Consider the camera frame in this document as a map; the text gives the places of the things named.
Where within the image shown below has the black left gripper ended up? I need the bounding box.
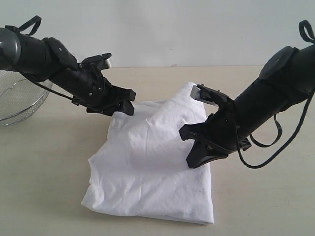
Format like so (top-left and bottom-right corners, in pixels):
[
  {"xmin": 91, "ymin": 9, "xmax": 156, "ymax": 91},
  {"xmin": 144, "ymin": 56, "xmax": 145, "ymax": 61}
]
[{"xmin": 72, "ymin": 72, "xmax": 136, "ymax": 116}]

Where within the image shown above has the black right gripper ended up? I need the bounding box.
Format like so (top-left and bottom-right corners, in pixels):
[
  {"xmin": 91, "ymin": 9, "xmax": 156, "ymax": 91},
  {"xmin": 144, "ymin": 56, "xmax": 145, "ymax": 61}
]
[{"xmin": 179, "ymin": 103, "xmax": 251, "ymax": 169}]

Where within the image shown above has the white t-shirt with red logo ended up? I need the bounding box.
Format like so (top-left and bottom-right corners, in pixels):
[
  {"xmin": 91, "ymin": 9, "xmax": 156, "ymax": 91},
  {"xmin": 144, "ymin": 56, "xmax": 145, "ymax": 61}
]
[{"xmin": 82, "ymin": 82, "xmax": 212, "ymax": 214}]

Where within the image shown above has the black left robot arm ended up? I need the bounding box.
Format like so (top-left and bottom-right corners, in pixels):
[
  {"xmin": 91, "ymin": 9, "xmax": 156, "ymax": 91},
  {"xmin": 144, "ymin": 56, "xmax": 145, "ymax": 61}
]
[{"xmin": 0, "ymin": 15, "xmax": 136, "ymax": 116}]

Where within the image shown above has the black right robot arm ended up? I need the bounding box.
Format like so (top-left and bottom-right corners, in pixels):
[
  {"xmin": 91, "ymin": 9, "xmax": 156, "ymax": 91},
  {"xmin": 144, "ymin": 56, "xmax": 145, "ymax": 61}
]
[{"xmin": 179, "ymin": 45, "xmax": 315, "ymax": 168}]

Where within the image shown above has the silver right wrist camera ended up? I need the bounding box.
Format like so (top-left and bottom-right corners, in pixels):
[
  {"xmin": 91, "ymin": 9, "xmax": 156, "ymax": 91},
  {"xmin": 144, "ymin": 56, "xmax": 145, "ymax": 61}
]
[{"xmin": 190, "ymin": 84, "xmax": 233, "ymax": 110}]

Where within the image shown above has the metal wire mesh basket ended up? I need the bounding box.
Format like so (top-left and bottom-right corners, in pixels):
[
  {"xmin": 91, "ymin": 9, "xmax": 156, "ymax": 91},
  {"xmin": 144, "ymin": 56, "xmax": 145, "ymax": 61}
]
[{"xmin": 0, "ymin": 70, "xmax": 49, "ymax": 127}]

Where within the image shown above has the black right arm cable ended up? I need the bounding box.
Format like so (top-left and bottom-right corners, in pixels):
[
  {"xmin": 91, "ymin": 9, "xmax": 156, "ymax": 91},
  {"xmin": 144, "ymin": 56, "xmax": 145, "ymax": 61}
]
[{"xmin": 240, "ymin": 20, "xmax": 315, "ymax": 170}]

